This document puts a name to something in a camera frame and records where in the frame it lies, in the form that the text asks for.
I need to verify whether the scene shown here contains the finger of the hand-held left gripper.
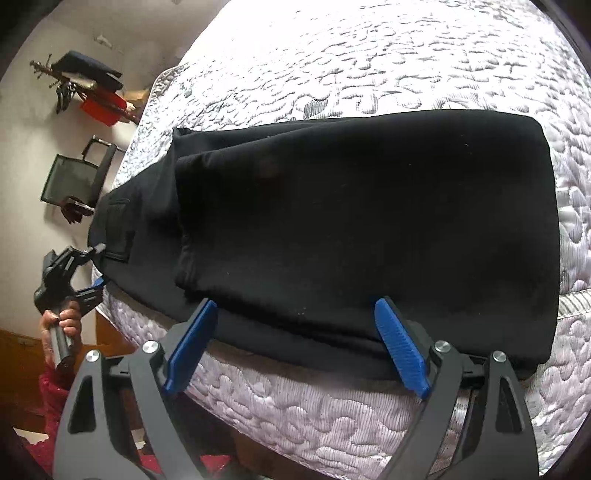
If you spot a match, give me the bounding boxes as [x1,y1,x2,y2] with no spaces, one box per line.
[76,276,108,317]
[69,244,106,271]

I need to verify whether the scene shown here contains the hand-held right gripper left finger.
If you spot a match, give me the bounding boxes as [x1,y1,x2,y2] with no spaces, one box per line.
[53,299,219,480]

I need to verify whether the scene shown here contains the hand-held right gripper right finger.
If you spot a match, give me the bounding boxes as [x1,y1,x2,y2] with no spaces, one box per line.
[375,298,539,480]

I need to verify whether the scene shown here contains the black pants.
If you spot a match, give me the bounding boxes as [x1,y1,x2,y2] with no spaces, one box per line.
[87,110,561,381]

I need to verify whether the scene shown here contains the person's left hand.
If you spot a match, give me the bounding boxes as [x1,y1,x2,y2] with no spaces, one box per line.
[39,306,84,366]

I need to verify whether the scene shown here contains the black office chair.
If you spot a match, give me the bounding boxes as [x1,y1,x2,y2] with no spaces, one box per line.
[41,135,123,219]

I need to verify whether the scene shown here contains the red garment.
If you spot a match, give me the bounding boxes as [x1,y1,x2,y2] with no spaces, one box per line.
[80,90,128,126]

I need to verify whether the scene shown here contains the wooden coat rack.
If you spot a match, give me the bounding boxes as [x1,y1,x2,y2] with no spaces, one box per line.
[30,53,140,126]

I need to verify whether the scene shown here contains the person's red clothing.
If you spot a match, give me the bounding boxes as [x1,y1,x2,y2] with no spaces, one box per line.
[25,427,232,480]

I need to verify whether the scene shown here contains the black jacket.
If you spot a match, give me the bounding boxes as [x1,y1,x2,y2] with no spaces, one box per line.
[51,51,123,91]

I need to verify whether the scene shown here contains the bed with grey quilted cover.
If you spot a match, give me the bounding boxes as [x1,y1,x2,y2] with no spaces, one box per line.
[95,0,591,478]

